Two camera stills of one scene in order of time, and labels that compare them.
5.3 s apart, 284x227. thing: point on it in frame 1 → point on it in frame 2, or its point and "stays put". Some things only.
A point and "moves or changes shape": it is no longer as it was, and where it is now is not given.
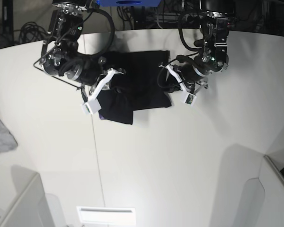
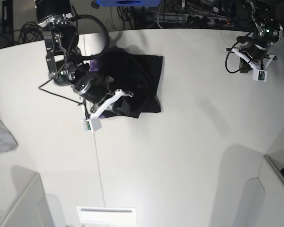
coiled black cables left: x=30 y=31 stays put
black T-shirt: x=136 y=87 moves or changes shape
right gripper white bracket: x=106 y=79 → x=119 y=93
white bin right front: x=268 y=201 stays put
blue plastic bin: x=130 y=3 stays put
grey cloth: x=1 y=139 stays put
